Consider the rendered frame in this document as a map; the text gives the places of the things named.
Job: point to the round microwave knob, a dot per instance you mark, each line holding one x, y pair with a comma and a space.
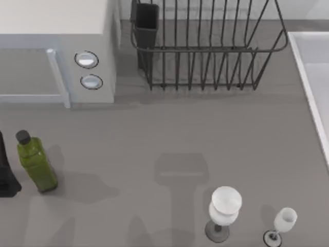
86, 59
91, 81

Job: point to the pale microwave oven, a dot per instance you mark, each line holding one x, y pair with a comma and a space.
102, 64

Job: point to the black cutlery holder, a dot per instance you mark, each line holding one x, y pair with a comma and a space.
146, 25

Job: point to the large white wine glass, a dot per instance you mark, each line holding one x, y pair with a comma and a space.
225, 208

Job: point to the green bottle with black cap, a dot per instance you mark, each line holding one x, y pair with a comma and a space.
36, 164

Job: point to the microwave door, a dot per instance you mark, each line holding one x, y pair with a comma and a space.
30, 74

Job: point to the small white wine glass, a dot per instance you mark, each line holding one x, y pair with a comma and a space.
284, 221

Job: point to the white sink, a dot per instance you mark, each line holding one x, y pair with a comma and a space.
312, 77

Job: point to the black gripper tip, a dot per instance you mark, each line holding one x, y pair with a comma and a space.
5, 177

